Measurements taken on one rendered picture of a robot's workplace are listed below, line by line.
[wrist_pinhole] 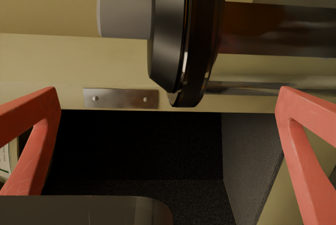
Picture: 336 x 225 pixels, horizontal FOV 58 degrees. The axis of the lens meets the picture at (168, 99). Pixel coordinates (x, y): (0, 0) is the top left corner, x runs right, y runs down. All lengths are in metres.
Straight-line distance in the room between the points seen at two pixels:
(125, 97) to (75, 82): 0.05
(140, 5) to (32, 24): 0.59
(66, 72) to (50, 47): 0.06
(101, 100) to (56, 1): 0.45
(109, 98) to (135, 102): 0.03
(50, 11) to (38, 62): 0.41
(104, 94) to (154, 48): 0.14
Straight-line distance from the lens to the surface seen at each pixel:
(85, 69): 0.31
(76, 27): 0.73
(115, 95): 0.29
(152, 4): 0.16
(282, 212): 0.47
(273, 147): 0.40
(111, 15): 0.17
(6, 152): 0.40
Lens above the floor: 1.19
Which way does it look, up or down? 7 degrees down
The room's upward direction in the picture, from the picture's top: 89 degrees counter-clockwise
